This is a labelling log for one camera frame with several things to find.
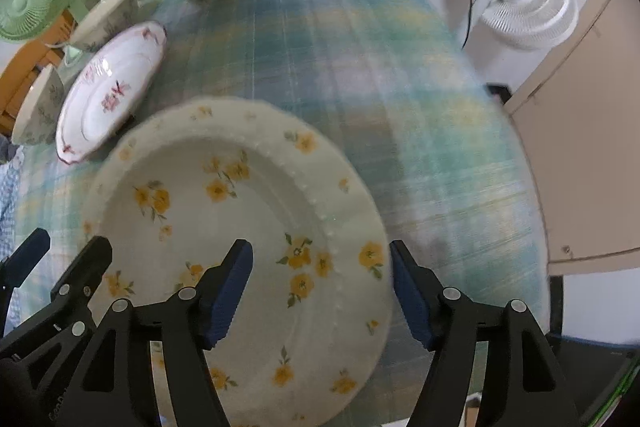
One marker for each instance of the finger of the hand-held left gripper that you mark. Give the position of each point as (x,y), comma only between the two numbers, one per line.
(30,252)
(82,269)

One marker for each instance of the beige door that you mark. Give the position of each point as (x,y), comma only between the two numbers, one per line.
(590,132)

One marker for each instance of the wooden chair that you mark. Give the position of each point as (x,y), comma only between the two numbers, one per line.
(20,72)

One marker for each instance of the cream floral bowl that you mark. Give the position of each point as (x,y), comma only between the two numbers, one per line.
(40,107)
(105,24)

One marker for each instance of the blue checked blanket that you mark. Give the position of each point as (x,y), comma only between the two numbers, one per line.
(7,207)

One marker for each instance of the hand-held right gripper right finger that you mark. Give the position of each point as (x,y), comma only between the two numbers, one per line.
(407,297)

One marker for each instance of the black object green edge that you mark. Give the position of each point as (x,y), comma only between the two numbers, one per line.
(590,382)

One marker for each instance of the yellow floral plate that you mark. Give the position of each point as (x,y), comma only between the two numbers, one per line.
(240,217)

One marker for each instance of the pink floral plate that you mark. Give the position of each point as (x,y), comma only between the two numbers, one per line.
(115,82)

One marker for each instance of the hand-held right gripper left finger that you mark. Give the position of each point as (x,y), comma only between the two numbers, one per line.
(227,292)

